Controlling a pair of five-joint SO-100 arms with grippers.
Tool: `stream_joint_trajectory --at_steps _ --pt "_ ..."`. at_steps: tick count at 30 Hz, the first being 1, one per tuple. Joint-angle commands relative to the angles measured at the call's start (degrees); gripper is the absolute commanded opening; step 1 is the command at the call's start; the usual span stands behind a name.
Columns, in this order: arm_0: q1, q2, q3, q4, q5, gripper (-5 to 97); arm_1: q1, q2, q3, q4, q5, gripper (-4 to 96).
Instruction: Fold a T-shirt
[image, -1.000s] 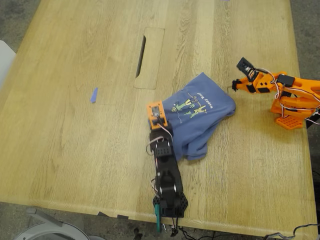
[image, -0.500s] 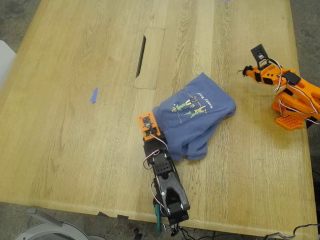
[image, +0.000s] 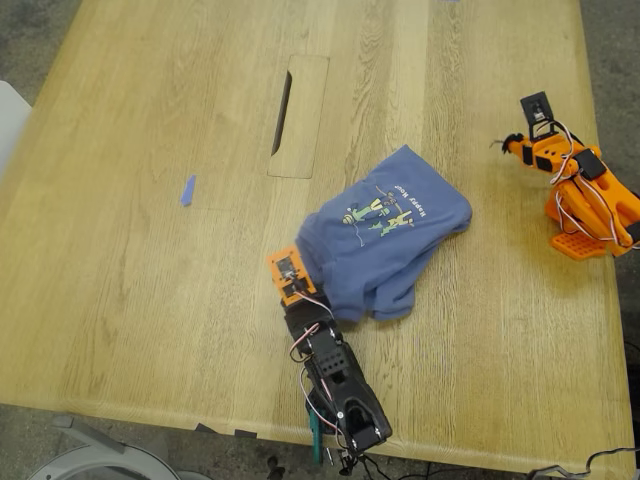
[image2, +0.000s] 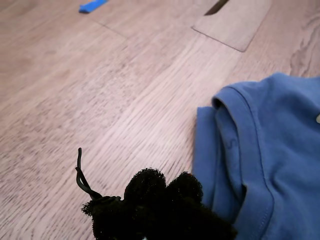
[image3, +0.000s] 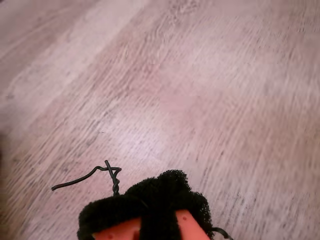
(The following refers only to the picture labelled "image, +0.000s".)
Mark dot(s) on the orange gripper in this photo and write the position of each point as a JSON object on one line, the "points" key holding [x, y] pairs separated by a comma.
{"points": [[521, 148]]}

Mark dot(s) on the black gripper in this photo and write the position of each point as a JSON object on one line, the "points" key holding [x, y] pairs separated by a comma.
{"points": [[306, 316]]}

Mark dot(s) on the blue T-shirt with print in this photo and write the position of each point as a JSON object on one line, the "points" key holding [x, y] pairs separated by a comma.
{"points": [[375, 270]]}

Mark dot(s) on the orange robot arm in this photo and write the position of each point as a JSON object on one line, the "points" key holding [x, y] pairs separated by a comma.
{"points": [[595, 200]]}

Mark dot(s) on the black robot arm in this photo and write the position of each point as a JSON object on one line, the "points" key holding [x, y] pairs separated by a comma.
{"points": [[350, 395]]}

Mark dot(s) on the teal clamp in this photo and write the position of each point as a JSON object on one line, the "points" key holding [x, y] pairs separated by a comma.
{"points": [[316, 440]]}

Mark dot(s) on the blue tape piece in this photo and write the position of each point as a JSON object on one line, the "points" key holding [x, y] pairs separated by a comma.
{"points": [[187, 192]]}

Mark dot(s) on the grey chair base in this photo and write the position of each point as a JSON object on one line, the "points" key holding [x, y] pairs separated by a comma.
{"points": [[100, 460]]}

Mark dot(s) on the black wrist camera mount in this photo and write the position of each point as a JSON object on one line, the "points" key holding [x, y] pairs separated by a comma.
{"points": [[537, 112]]}

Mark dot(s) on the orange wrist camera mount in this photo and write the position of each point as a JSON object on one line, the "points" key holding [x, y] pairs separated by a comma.
{"points": [[287, 272]]}

